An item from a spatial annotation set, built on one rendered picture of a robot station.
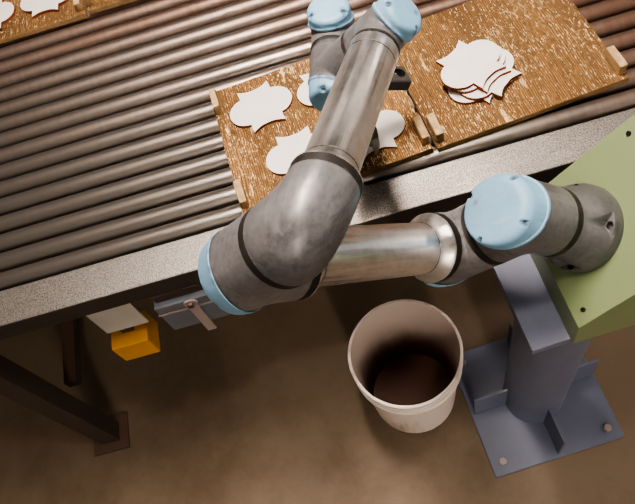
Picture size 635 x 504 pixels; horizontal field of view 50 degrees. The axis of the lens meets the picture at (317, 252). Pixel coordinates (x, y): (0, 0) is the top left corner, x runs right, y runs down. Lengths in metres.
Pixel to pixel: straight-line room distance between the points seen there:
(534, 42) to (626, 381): 1.08
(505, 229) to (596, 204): 0.19
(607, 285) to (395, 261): 0.37
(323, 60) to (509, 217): 0.38
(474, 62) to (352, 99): 0.64
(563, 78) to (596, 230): 0.46
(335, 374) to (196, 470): 0.52
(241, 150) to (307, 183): 0.72
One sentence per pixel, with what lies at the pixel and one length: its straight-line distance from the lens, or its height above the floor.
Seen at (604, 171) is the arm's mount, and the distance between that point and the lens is 1.26.
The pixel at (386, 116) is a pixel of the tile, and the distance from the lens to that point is 1.48.
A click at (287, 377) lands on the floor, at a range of 2.25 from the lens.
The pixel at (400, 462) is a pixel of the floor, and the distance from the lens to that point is 2.13.
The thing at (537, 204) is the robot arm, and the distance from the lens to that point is 1.07.
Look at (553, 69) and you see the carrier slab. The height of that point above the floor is 0.94.
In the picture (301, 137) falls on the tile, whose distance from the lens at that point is 1.48.
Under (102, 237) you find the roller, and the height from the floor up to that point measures 0.91.
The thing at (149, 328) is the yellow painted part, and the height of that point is 0.68.
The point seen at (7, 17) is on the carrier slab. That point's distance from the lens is 2.10.
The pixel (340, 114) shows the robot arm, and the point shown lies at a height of 1.41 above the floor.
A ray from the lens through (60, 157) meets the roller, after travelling 1.73.
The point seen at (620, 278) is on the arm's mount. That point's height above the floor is 1.02.
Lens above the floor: 2.09
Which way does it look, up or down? 60 degrees down
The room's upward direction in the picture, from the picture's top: 22 degrees counter-clockwise
